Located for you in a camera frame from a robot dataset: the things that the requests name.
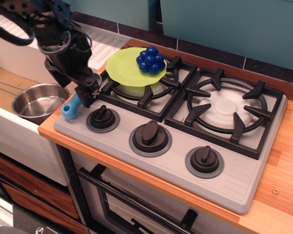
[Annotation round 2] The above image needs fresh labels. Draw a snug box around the stainless steel pot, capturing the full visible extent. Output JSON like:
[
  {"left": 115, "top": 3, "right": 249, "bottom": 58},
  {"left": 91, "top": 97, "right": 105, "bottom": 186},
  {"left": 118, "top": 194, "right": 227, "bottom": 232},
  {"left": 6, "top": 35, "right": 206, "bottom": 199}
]
[{"left": 0, "top": 82, "right": 70, "bottom": 125}]

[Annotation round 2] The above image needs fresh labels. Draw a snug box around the black right burner grate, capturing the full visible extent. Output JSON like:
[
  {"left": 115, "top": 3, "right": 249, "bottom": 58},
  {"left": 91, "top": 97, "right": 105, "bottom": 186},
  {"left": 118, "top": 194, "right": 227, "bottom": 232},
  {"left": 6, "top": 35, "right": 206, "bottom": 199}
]
[{"left": 165, "top": 68, "right": 287, "bottom": 159}]

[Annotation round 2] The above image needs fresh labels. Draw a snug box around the wooden drawer front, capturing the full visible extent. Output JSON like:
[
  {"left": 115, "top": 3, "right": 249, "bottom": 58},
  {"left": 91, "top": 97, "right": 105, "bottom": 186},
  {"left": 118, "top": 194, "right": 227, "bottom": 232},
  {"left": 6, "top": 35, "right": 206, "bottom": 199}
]
[{"left": 0, "top": 153, "right": 87, "bottom": 234}]

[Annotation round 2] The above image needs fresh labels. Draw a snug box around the black stove knob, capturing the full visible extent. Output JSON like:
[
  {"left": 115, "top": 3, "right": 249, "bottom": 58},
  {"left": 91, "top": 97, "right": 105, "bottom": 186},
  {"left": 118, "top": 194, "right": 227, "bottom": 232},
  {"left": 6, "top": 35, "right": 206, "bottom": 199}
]
[
  {"left": 86, "top": 105, "right": 120, "bottom": 134},
  {"left": 129, "top": 120, "right": 172, "bottom": 157},
  {"left": 185, "top": 146, "right": 225, "bottom": 179}
]

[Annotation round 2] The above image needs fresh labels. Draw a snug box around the black left burner grate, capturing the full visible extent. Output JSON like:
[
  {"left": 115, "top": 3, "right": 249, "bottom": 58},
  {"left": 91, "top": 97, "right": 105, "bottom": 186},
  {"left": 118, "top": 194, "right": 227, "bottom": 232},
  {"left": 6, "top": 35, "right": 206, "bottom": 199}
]
[{"left": 100, "top": 56, "right": 198, "bottom": 122}]

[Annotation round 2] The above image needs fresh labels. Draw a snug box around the black left stove knob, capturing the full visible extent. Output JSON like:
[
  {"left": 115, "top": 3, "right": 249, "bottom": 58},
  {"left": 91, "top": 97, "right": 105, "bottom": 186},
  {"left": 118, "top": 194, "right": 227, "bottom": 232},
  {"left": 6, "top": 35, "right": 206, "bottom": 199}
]
[{"left": 86, "top": 105, "right": 120, "bottom": 134}]

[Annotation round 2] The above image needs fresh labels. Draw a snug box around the grey spoon with blue handle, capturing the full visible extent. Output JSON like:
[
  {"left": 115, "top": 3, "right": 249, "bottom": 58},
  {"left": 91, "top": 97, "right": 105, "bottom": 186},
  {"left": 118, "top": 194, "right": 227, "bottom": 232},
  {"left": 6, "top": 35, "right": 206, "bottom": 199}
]
[{"left": 61, "top": 73, "right": 103, "bottom": 120}]

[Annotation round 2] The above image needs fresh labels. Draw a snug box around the black burner grate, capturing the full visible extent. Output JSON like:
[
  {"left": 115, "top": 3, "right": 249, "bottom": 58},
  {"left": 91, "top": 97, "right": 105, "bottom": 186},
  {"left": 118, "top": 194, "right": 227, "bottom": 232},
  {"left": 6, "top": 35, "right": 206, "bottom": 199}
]
[
  {"left": 165, "top": 68, "right": 287, "bottom": 159},
  {"left": 100, "top": 56, "right": 198, "bottom": 122}
]

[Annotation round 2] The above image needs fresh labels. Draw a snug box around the grey toy stove top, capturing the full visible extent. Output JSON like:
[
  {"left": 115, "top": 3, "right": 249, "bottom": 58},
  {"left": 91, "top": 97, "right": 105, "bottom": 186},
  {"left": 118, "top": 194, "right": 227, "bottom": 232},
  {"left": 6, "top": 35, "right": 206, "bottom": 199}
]
[{"left": 54, "top": 57, "right": 288, "bottom": 214}]

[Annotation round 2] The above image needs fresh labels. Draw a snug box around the light green plate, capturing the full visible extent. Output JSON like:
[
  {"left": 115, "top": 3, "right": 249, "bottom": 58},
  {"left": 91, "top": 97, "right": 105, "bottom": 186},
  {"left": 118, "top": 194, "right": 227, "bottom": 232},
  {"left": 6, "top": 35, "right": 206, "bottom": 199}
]
[{"left": 105, "top": 47, "right": 167, "bottom": 87}]

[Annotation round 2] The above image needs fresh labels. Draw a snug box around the white right burner cap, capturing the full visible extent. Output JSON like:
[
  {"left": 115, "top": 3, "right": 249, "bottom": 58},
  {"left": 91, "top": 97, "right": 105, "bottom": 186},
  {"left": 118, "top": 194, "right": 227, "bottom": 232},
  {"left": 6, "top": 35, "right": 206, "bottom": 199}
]
[{"left": 198, "top": 89, "right": 260, "bottom": 129}]

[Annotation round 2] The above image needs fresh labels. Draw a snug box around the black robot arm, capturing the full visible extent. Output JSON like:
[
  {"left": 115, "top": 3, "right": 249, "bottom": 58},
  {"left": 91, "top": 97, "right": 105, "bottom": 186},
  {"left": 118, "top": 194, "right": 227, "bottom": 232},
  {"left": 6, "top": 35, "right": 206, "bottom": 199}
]
[{"left": 0, "top": 0, "right": 101, "bottom": 108}]

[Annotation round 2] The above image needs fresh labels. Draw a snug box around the black middle stove knob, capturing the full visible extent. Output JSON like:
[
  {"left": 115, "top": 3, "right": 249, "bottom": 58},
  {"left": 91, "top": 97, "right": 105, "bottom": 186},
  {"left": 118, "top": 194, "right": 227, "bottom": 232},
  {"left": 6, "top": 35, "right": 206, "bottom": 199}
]
[{"left": 129, "top": 120, "right": 172, "bottom": 157}]

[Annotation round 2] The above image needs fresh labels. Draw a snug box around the toy oven door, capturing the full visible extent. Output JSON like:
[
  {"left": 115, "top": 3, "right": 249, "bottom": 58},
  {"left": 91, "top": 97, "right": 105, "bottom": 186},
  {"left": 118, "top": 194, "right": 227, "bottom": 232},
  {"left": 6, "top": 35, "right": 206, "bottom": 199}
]
[{"left": 71, "top": 152, "right": 242, "bottom": 234}]

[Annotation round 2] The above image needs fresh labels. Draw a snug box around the white burner cap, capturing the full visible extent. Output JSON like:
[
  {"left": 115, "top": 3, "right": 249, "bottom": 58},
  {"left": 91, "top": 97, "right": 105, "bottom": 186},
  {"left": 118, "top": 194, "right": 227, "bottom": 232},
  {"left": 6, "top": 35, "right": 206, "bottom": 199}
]
[
  {"left": 198, "top": 89, "right": 260, "bottom": 129},
  {"left": 112, "top": 77, "right": 181, "bottom": 100}
]

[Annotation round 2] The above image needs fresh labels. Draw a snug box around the blue toy blueberry cluster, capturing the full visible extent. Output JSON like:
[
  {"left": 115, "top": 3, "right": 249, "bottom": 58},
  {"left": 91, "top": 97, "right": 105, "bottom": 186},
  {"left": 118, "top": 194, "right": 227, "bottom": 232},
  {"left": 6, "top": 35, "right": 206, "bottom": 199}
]
[{"left": 136, "top": 46, "right": 166, "bottom": 75}]

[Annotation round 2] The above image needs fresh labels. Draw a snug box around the black oven door handle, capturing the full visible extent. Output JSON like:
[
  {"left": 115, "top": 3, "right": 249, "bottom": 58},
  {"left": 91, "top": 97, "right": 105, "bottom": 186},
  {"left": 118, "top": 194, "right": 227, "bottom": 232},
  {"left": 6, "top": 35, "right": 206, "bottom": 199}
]
[{"left": 78, "top": 165, "right": 198, "bottom": 234}]

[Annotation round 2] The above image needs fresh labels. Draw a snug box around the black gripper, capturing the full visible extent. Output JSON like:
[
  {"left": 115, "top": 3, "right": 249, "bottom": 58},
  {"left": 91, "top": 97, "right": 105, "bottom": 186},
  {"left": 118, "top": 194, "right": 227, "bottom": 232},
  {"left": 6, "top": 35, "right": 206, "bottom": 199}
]
[{"left": 39, "top": 31, "right": 100, "bottom": 108}]

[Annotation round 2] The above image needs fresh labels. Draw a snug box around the white left burner cap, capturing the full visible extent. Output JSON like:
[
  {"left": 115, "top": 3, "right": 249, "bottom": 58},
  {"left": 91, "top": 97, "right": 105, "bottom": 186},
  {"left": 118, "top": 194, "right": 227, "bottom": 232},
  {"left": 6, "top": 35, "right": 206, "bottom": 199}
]
[{"left": 112, "top": 77, "right": 181, "bottom": 100}]

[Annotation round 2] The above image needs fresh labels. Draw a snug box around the black right stove knob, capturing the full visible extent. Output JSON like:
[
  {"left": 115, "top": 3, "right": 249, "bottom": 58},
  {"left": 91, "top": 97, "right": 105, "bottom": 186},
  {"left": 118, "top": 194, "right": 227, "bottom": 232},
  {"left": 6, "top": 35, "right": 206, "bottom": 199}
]
[{"left": 185, "top": 146, "right": 225, "bottom": 179}]

